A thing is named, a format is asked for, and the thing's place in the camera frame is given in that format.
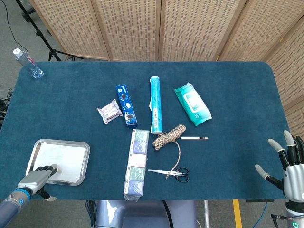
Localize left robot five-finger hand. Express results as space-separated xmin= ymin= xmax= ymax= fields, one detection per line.
xmin=17 ymin=164 xmax=59 ymax=201

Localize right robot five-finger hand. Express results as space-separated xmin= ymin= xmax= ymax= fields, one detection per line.
xmin=255 ymin=130 xmax=304 ymax=203

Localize white cloth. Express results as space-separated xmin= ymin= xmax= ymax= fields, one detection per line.
xmin=34 ymin=142 xmax=87 ymax=182

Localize silver metal tray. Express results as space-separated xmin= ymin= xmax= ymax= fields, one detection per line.
xmin=25 ymin=138 xmax=91 ymax=187

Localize teal table cloth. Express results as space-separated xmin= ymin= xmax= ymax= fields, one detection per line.
xmin=0 ymin=61 xmax=292 ymax=201

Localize metal table leg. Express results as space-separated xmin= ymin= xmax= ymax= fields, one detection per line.
xmin=203 ymin=200 xmax=211 ymax=228

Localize white red wrapped snack pack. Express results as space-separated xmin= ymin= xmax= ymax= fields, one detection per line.
xmin=96 ymin=99 xmax=124 ymax=124

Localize pocket tissue multipack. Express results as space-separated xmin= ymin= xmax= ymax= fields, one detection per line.
xmin=123 ymin=128 xmax=150 ymax=202

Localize grey robot torso base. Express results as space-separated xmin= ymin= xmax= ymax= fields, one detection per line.
xmin=94 ymin=200 xmax=198 ymax=228

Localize blue cookie box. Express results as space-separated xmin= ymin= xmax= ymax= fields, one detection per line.
xmin=115 ymin=84 xmax=139 ymax=130

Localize clear plastic water bottle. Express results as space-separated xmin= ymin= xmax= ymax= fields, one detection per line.
xmin=12 ymin=48 xmax=45 ymax=79

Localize green wet wipes pack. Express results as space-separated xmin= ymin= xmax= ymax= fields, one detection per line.
xmin=174 ymin=82 xmax=213 ymax=127

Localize black tripod stand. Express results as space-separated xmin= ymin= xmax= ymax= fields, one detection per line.
xmin=14 ymin=0 xmax=84 ymax=62

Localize blue cling film roll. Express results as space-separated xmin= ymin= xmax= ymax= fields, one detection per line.
xmin=148 ymin=76 xmax=164 ymax=134

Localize wooden rattan folding screen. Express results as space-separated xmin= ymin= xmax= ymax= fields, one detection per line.
xmin=28 ymin=0 xmax=304 ymax=140

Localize blue cable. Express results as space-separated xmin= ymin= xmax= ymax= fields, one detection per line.
xmin=253 ymin=203 xmax=269 ymax=228

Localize black cable bundle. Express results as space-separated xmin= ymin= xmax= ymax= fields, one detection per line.
xmin=0 ymin=88 xmax=13 ymax=121

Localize black-handled scissors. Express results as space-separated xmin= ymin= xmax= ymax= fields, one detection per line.
xmin=148 ymin=167 xmax=190 ymax=183

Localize camouflage rope bundle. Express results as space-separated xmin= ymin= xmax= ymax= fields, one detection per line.
xmin=152 ymin=124 xmax=187 ymax=180

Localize black floor cable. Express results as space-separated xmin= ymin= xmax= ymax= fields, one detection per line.
xmin=4 ymin=0 xmax=27 ymax=52

